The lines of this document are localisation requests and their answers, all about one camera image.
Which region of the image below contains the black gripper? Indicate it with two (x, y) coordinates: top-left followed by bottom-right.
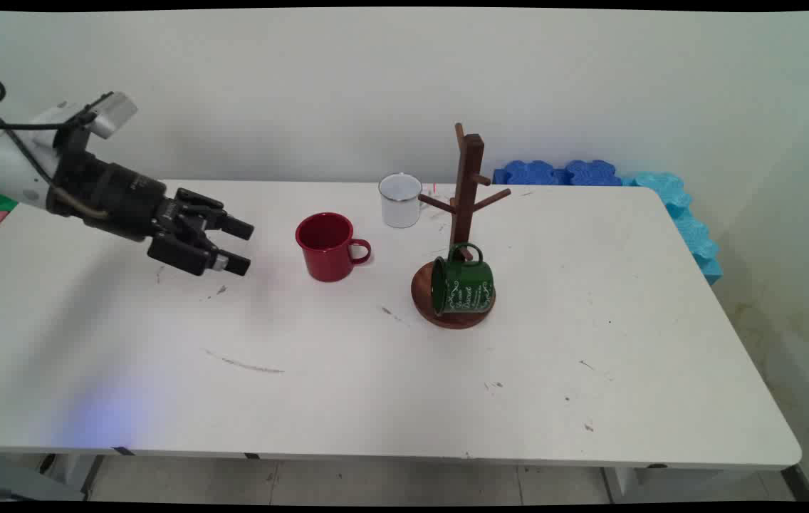
(47, 152), (255, 278)

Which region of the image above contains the green enamel mug white print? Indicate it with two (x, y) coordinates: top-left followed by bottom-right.
(430, 242), (496, 317)

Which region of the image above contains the red enamel mug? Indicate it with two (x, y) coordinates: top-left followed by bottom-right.
(295, 212), (372, 284)

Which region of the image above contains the dark wooden mug tree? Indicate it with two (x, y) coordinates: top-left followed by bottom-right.
(410, 123), (513, 330)

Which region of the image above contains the white table leg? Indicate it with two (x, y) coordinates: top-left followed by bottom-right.
(40, 454), (103, 501)

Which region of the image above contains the dark blue foam mat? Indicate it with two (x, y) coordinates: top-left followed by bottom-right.
(493, 160), (568, 187)
(564, 159), (623, 187)

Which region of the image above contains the light blue foam mat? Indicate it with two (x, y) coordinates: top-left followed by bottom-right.
(622, 171), (692, 219)
(672, 212), (724, 286)

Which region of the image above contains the dark table leg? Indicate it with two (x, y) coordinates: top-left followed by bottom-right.
(780, 463), (809, 504)

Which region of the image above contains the short tan gripper cable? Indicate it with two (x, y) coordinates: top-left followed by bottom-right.
(54, 184), (108, 219)

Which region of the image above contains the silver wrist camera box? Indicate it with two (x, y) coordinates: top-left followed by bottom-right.
(79, 91), (139, 140)

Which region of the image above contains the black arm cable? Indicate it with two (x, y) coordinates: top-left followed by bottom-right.
(0, 71), (92, 190)

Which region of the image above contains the grey floor frame bar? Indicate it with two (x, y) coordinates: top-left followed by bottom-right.
(0, 456), (86, 502)

